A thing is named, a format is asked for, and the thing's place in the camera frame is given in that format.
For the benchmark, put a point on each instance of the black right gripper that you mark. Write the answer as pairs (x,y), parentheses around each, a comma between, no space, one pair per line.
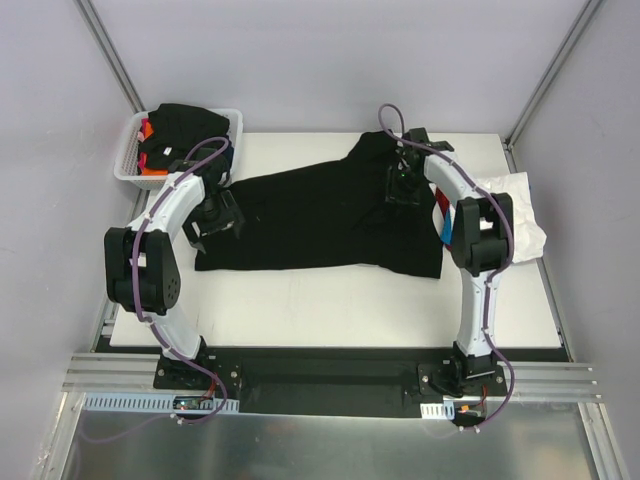
(401,195)

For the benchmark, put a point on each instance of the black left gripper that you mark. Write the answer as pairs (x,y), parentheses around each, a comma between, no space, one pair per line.
(215,227)

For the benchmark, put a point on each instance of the red t shirt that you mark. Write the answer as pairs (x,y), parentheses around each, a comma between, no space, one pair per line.
(442,202)

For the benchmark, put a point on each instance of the black t shirt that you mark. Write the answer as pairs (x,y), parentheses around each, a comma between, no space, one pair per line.
(176,129)
(330,214)

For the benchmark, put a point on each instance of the white plastic laundry basket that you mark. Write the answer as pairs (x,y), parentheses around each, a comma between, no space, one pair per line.
(126,158)

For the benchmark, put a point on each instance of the white t shirt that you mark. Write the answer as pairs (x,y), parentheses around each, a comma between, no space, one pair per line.
(530,238)

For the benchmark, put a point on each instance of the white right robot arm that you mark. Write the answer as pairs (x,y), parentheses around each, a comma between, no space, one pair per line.
(482,247)

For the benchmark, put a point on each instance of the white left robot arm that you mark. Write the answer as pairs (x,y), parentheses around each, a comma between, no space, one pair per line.
(142,273)

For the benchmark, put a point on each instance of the pink t shirt in basket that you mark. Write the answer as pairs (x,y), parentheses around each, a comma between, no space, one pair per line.
(144,132)

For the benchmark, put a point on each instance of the black t shirt in basket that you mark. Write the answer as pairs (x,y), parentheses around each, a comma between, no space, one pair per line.
(176,129)

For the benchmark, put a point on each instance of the orange t shirt in basket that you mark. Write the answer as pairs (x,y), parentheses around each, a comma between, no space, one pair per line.
(153,172)

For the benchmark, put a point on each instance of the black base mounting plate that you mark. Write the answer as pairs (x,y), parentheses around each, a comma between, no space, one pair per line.
(353,382)

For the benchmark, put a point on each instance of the aluminium front rail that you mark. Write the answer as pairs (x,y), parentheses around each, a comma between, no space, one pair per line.
(551,382)

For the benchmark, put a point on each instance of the left white cable duct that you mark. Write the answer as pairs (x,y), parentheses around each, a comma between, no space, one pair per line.
(158,403)

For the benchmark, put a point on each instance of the white cable duct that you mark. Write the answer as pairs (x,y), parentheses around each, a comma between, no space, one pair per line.
(158,403)
(438,411)

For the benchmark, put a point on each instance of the right white cable duct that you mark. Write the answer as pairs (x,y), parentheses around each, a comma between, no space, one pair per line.
(438,411)

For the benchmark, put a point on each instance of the left aluminium frame post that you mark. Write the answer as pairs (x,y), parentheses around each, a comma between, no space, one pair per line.
(106,46)

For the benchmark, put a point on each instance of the aluminium frame post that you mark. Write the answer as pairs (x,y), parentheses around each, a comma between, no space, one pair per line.
(577,29)
(106,46)

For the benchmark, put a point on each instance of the right aluminium frame post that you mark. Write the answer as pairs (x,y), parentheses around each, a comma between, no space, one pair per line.
(577,29)

